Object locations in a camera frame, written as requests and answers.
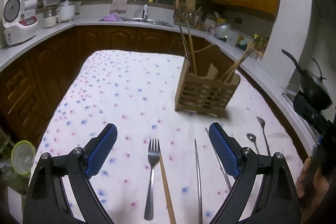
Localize metal fork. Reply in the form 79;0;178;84
144;138;161;220

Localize small white cooking pot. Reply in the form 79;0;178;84
42;8;61;30

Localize silver pot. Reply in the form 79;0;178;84
214;21;233;39

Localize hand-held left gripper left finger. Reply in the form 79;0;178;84
22;123;118;224

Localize green rimmed plastic lid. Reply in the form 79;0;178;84
11;140;37;176

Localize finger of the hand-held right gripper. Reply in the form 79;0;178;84
293;91;332;134

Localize brown wooden base cabinets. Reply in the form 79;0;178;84
0;25;310;159

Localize floral white tablecloth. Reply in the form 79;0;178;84
5;49;310;224

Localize wooden utensil holder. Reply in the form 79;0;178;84
175;44;240;118

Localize cooking oil bottles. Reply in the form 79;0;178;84
251;33;269;53

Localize counter utensil rack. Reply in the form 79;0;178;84
173;0;206;28

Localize gas stove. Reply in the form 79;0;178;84
282;91;317;132

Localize black wok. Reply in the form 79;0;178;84
281;49;333;112

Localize white round cooker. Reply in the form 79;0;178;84
57;0;77;22

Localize small metal spatula spoon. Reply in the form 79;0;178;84
256;116;271;157

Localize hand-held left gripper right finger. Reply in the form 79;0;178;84
208;122;300;224

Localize white kitchen countertop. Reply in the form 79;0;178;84
0;12;315;135

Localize white plastic container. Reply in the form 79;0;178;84
226;29;240;47

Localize white rice cooker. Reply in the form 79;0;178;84
2;0;39;46

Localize person's right hand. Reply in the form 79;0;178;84
296;156;336;199

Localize metal round spoon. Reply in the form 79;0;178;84
246;133;261;155

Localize steel kitchen sink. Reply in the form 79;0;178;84
99;17;174;28

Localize hanging dish cloth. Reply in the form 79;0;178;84
109;0;128;15

